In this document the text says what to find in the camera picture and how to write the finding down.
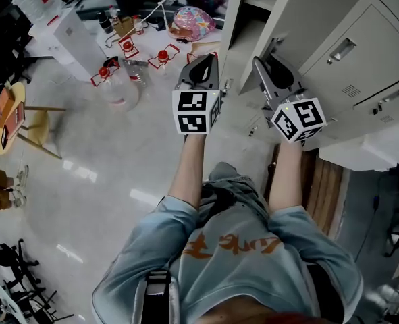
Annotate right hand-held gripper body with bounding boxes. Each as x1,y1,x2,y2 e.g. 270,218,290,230
262,85,327,144

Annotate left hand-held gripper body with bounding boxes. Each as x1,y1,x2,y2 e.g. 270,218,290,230
171,81,224,135

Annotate locker door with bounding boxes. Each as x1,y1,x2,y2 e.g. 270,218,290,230
238,0,363,96

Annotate grey metal locker cabinet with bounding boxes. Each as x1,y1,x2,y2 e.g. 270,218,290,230
219,0,399,155

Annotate person's left forearm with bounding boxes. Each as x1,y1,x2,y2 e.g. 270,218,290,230
167,132,207,211

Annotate person's right forearm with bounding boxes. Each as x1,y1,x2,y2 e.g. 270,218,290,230
268,141,305,215

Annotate pink patterned backpack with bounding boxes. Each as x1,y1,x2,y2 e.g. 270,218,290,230
167,6,217,43

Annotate small clear plastic bottle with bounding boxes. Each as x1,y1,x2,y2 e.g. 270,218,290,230
122,58,150,88

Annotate white foam box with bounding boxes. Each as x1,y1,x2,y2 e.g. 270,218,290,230
318,126,399,173

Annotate clear water jug red cap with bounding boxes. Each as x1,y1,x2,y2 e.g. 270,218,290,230
90,64,141,113

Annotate wooden slatted panel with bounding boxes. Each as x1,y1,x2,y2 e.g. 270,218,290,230
263,142,351,240

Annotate brown paper bag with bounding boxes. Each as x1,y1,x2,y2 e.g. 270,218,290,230
112,16,136,39

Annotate person's grey jeans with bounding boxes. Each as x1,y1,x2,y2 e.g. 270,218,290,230
201,161,271,231

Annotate white water dispenser stand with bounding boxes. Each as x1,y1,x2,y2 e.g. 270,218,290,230
28,7,108,83

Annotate person's light blue shirt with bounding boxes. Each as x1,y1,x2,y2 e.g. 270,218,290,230
92,194,365,324

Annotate large clear water bottle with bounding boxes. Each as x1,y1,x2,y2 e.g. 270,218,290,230
11,0,63,27

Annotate round wooden stool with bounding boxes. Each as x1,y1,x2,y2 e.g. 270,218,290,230
0,82,67,161

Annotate orange cardboard box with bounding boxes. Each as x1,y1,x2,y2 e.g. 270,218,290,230
0,87,26,149

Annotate black office chair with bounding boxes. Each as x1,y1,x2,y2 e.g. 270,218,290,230
0,4,35,101

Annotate black chair base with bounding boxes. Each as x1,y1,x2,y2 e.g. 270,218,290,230
0,237,76,324

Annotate red jug handle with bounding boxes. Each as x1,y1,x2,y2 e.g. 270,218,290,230
186,50,219,64
117,35,140,59
147,43,181,70

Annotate white cord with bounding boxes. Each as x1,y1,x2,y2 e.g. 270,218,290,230
131,0,189,35

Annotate blue cable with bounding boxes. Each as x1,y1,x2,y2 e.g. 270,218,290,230
353,180,383,263

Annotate black chest strap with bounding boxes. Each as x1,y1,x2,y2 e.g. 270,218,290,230
144,270,174,324

